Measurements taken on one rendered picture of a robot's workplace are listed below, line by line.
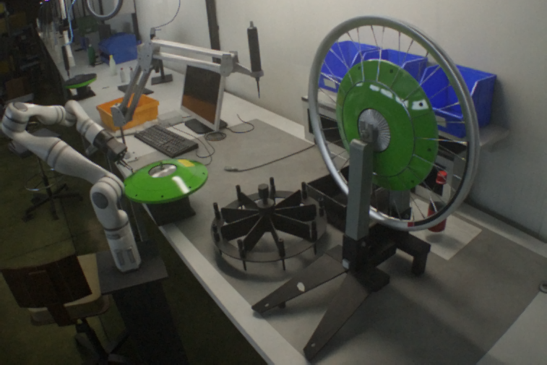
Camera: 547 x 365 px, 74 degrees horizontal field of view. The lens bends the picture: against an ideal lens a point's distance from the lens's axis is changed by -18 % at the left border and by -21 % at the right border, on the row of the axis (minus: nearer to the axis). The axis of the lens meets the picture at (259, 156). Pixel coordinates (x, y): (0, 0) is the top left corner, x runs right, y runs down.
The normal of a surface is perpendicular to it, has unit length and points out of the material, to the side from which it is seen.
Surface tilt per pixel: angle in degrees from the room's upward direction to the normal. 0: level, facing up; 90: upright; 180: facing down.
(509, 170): 90
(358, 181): 87
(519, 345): 0
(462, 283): 0
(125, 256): 90
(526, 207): 90
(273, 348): 0
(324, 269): 18
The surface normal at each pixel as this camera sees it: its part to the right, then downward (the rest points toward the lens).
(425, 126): -0.54, 0.29
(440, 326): -0.10, -0.90
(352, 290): -0.35, -0.76
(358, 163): -0.83, 0.26
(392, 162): -0.72, 0.47
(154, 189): -0.11, -0.69
